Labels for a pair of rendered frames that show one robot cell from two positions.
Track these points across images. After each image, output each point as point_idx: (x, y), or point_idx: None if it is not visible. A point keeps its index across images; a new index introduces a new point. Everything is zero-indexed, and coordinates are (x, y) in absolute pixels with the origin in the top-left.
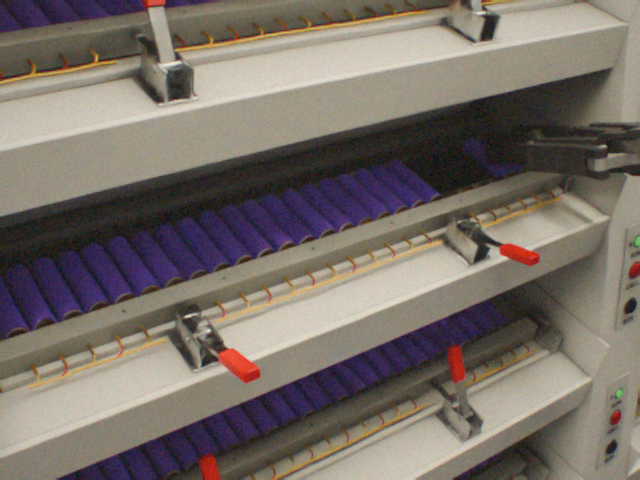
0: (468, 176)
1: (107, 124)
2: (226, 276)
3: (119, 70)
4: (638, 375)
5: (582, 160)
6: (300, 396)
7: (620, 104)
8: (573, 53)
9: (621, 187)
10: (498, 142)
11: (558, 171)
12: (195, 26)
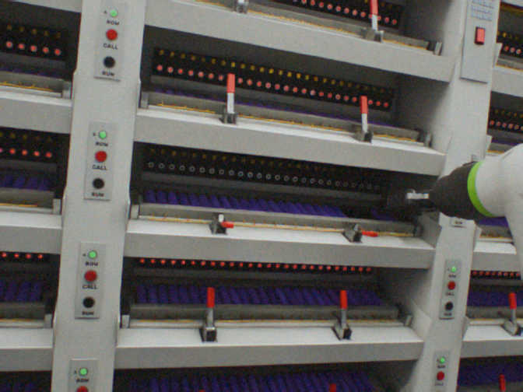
0: None
1: (202, 122)
2: (239, 211)
3: (214, 114)
4: (458, 356)
5: (404, 197)
6: (267, 299)
7: None
8: (413, 160)
9: (439, 232)
10: (381, 204)
11: (396, 204)
12: (247, 111)
